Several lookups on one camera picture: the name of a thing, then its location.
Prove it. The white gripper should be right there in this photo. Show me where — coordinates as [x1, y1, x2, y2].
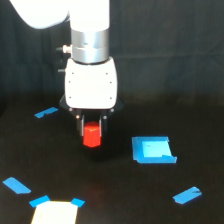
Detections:
[59, 57, 123, 137]

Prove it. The red hexagonal block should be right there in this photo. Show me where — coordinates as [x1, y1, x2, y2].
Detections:
[83, 121, 101, 148]

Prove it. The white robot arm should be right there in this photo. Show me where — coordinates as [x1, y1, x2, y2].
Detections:
[9, 0, 118, 133]

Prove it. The blue tape strip far left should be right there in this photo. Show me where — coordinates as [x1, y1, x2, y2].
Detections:
[34, 107, 58, 119]

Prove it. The blue tape strip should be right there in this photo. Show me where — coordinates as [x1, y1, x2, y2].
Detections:
[173, 187, 202, 205]
[34, 107, 58, 119]
[3, 177, 31, 194]

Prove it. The light blue taped square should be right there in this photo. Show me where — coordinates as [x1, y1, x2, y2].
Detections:
[132, 136, 177, 164]

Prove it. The blue tape on paper right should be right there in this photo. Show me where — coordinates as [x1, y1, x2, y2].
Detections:
[71, 198, 85, 207]

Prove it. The blue tape on paper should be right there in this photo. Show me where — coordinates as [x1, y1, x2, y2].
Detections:
[29, 195, 50, 208]
[71, 198, 85, 207]

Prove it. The blue tape on paper left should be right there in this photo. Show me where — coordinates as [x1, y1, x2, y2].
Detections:
[29, 195, 50, 208]

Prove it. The cream paper sheet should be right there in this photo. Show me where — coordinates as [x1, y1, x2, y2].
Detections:
[31, 201, 78, 224]

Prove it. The blue tape strip near left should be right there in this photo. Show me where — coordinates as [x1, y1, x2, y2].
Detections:
[3, 177, 31, 194]

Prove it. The blue tape strip right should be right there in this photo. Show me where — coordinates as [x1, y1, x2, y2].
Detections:
[173, 187, 202, 205]

